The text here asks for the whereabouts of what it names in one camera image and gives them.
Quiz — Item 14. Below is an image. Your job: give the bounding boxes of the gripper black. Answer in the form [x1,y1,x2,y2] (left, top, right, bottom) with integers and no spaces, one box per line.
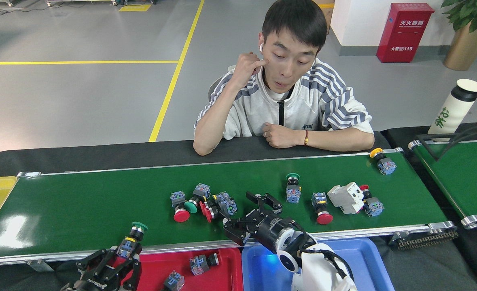
[62,249,142,291]
[224,193,295,252]

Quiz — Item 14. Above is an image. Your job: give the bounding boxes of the green push button switch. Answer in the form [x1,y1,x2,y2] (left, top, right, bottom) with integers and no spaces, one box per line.
[116,221,148,260]
[163,271,185,291]
[184,183,211,214]
[286,173,302,204]

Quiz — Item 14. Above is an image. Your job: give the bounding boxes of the black switch blue block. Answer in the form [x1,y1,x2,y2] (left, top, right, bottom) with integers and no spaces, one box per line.
[189,253,220,276]

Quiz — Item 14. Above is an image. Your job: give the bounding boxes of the white circuit breaker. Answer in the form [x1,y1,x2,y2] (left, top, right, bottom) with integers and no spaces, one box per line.
[327,182,365,215]

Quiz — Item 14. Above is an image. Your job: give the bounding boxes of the yellow push button switch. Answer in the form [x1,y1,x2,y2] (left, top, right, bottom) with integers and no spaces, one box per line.
[370,148,397,175]

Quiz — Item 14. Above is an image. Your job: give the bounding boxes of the blue plastic tray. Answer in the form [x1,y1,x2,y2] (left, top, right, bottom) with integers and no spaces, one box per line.
[242,238,395,291]

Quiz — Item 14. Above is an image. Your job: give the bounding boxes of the red plastic tray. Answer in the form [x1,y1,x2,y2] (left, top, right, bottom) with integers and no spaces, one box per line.
[111,247,244,291]

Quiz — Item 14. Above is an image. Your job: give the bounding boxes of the green conveyor belt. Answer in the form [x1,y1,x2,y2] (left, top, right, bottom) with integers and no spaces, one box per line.
[0,148,458,270]
[407,137,477,230]

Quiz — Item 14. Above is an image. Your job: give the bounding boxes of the person's left hand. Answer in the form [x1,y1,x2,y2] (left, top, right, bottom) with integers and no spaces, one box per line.
[263,122,305,149]

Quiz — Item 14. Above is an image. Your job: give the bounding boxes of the person's right hand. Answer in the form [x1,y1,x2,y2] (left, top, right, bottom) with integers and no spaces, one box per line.
[228,53,270,91]

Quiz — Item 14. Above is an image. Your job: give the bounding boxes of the person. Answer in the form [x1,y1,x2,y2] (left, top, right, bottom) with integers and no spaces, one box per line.
[193,0,375,156]

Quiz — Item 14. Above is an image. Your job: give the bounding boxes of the grey chair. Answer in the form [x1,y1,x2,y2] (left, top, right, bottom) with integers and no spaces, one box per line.
[207,65,239,103]

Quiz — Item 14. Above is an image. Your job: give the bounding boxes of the cardboard box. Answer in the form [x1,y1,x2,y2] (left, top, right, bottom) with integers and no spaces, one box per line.
[313,0,335,35]

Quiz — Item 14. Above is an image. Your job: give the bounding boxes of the white bottle black collar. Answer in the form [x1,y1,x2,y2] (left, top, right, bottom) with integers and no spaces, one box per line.
[427,79,477,136]

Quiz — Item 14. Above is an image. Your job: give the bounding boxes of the red fire extinguisher cabinet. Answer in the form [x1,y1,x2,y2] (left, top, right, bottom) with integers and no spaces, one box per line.
[376,3,435,63]

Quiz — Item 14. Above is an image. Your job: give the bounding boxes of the gold planter pot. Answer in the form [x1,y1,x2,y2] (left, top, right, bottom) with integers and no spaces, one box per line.
[443,22,477,71]

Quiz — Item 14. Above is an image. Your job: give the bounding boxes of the green leafy plant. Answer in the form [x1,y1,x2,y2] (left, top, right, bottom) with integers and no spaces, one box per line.
[441,0,477,34]

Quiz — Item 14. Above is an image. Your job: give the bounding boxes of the black conveyor drive chain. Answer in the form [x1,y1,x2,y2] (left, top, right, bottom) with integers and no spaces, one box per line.
[396,231,457,250]

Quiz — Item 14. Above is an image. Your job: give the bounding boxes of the black conveyor guide bracket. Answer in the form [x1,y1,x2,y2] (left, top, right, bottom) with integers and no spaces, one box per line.
[416,121,477,161]

